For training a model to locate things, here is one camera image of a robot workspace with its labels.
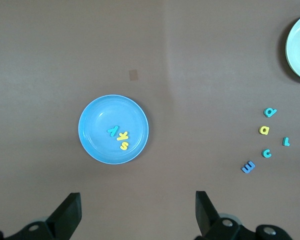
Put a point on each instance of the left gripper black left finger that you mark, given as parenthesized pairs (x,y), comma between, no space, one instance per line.
(62,220)

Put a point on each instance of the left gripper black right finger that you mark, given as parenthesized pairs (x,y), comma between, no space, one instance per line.
(210,222)

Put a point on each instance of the yellow foam letter s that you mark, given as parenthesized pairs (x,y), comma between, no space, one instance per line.
(124,146)

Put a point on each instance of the teal foam letter y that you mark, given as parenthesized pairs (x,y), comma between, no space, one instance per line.
(113,132)

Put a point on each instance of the yellow foam letter k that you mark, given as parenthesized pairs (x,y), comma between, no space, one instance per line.
(122,136)

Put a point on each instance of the blue foam letter E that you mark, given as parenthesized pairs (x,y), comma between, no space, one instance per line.
(247,167)

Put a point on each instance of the teal foam letter c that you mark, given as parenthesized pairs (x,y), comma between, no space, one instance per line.
(263,153)

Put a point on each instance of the blue round plate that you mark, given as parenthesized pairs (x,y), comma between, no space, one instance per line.
(97,120)

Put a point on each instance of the yellow foam letter a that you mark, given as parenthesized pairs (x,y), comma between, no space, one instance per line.
(267,130)

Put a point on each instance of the teal foam letter l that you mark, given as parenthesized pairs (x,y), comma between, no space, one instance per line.
(285,142)

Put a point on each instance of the teal foam letter p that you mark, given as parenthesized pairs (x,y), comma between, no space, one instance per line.
(274,110)

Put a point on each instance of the brown tape patch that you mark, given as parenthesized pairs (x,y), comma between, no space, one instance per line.
(133,75)

